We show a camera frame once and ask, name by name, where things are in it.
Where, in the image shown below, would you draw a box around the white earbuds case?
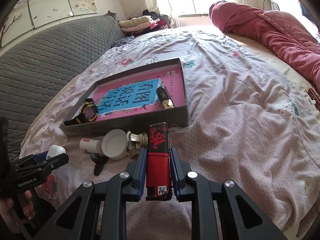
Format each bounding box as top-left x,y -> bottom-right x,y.
46,145 -> 66,160

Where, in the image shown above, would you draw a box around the red black lighter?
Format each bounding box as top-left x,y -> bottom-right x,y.
146,122 -> 172,201

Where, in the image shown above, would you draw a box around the silver metal drain fitting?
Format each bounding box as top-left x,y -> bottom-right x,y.
126,131 -> 148,159

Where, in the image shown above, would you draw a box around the person's left hand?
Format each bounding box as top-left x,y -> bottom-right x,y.
1,190 -> 35,233

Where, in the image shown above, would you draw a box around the white pill bottle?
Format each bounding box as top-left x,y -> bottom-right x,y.
79,138 -> 103,154

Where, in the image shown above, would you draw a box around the black yellow digital watch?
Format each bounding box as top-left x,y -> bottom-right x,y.
63,98 -> 98,126

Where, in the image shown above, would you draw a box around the white plastic jar lid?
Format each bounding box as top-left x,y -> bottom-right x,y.
101,129 -> 127,160

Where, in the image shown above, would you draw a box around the grey quilted headboard cover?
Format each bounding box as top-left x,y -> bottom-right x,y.
1,11 -> 124,161

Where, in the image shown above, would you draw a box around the pink patterned bed sheet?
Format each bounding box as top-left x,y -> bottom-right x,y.
21,30 -> 319,236

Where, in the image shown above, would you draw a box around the pink blue book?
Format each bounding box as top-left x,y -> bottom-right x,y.
89,65 -> 185,121

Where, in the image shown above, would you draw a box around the grey cardboard box tray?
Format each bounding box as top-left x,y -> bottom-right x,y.
60,58 -> 188,138

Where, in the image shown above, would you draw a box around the small brown wooden object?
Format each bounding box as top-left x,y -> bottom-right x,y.
307,88 -> 320,111

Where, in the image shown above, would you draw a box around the black gold lipstick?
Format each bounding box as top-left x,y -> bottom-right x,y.
157,86 -> 175,109

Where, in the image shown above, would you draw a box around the folded clothes pile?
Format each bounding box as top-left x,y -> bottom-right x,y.
118,10 -> 171,37

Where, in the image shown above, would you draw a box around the red quilted blanket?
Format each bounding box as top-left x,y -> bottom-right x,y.
209,1 -> 319,90

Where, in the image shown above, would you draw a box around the cream curtain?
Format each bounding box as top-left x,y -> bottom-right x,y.
139,0 -> 181,28

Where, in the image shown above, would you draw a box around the floral wall painting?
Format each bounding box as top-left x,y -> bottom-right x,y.
1,0 -> 98,47

